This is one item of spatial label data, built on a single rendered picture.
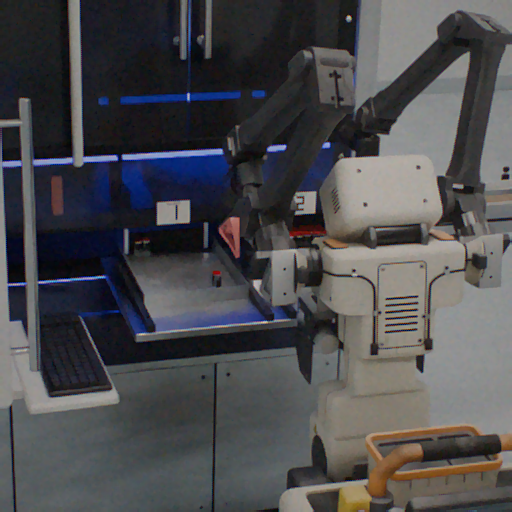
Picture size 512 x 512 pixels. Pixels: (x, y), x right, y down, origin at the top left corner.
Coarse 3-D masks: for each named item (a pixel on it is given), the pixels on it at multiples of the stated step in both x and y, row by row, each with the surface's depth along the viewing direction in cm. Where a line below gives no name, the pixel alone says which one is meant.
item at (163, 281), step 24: (216, 240) 344; (144, 264) 336; (168, 264) 336; (192, 264) 337; (216, 264) 337; (144, 288) 321; (168, 288) 322; (192, 288) 322; (216, 288) 315; (240, 288) 316
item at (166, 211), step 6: (162, 204) 331; (168, 204) 331; (174, 204) 331; (180, 204) 332; (186, 204) 332; (162, 210) 331; (168, 210) 332; (174, 210) 332; (180, 210) 333; (186, 210) 333; (162, 216) 332; (168, 216) 332; (174, 216) 333; (180, 216) 333; (186, 216) 334; (162, 222) 332; (168, 222) 333; (174, 222) 333; (180, 222) 334; (186, 222) 334
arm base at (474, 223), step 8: (464, 216) 271; (472, 216) 271; (480, 216) 271; (456, 224) 272; (464, 224) 270; (472, 224) 269; (480, 224) 269; (488, 224) 270; (456, 232) 271; (464, 232) 269; (472, 232) 268; (480, 232) 268; (488, 232) 268; (464, 240) 266; (472, 240) 266; (504, 240) 268; (504, 248) 271
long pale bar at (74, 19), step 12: (72, 0) 298; (72, 12) 299; (72, 24) 300; (72, 36) 301; (72, 48) 302; (72, 60) 304; (72, 72) 305; (72, 84) 306; (72, 96) 307; (72, 108) 308; (72, 120) 309; (72, 132) 310; (72, 144) 312
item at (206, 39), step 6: (204, 0) 309; (210, 0) 309; (204, 6) 309; (210, 6) 309; (204, 12) 310; (210, 12) 310; (204, 18) 310; (210, 18) 310; (204, 24) 311; (210, 24) 311; (204, 30) 311; (210, 30) 311; (204, 36) 312; (210, 36) 312; (198, 42) 318; (204, 42) 312; (210, 42) 312; (204, 48) 313; (210, 48) 313; (204, 54) 313; (210, 54) 314
